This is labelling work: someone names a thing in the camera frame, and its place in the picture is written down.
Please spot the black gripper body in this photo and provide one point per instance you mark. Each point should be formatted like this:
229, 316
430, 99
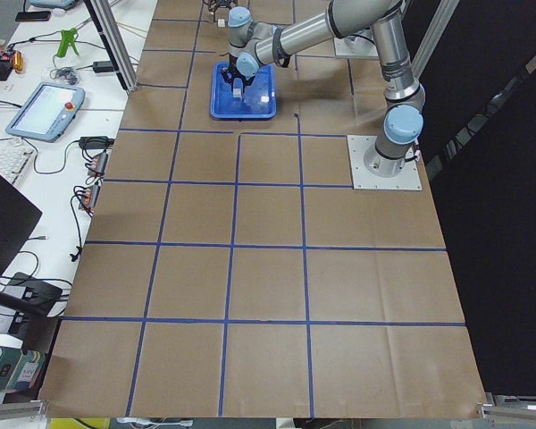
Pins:
216, 4
233, 72

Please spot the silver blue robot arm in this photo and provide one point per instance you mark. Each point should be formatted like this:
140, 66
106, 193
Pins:
359, 24

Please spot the blue plastic tray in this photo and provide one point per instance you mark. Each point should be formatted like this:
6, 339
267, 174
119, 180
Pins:
254, 102

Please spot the black power adapter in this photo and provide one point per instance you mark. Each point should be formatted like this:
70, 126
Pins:
102, 67

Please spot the left teach pendant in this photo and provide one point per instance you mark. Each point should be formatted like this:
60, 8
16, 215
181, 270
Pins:
48, 112

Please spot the black smartphone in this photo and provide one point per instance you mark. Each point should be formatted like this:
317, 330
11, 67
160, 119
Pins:
33, 16

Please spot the white keyboard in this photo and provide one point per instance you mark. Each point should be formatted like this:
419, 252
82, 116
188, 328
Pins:
16, 157

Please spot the black monitor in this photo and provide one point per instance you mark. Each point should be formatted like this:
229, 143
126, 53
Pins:
18, 219

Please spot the aluminium frame post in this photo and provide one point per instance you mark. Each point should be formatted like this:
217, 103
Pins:
106, 26

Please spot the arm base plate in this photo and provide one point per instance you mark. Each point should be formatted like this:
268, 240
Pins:
371, 171
358, 46

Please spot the green handled grabber tool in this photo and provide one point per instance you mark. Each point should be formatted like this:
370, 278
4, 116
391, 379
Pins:
68, 40

